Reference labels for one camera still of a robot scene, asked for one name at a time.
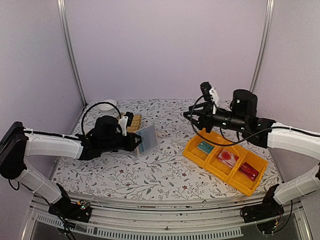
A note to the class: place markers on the yellow three-compartment bin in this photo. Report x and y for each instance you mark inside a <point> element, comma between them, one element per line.
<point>230,176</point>

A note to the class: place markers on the aluminium frame post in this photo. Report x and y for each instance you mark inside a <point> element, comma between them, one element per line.
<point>62,12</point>
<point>268,16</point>

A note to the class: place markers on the front aluminium rail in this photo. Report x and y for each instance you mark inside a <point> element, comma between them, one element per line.
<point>200,219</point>

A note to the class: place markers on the right aluminium frame post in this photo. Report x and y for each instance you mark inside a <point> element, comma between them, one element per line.
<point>268,16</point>

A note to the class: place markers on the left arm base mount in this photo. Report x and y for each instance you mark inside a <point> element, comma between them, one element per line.
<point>64,208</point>

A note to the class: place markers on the pink circle card stack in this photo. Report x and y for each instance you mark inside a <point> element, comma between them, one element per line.
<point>228,158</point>

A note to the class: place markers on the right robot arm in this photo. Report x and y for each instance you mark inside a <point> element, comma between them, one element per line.
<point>261,132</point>

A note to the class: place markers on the red card stack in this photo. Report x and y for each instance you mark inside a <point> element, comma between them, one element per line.
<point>250,172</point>

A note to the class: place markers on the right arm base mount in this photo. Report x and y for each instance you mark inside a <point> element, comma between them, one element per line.
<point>267,209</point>

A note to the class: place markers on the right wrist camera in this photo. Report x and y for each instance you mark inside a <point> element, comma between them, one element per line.
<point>210,94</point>

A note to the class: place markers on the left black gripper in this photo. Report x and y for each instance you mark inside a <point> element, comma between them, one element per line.
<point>131,145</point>

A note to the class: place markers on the teal VIP card stack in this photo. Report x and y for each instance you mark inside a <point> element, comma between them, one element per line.
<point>205,147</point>

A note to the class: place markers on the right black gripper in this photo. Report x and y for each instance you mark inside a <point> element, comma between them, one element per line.
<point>205,119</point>

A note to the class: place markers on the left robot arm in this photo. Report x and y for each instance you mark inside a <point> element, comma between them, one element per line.
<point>108,135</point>

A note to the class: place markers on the woven bamboo tray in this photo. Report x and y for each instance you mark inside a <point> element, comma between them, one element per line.
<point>135,124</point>

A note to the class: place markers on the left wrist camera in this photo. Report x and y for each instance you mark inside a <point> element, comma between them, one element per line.
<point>125,121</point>

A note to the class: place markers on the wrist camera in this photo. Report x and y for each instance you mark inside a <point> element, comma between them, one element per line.
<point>125,121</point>
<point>210,94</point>

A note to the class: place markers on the small white bowl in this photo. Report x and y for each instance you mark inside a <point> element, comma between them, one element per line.
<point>104,107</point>

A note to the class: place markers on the left aluminium frame post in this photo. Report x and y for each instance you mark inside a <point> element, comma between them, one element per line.
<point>62,12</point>

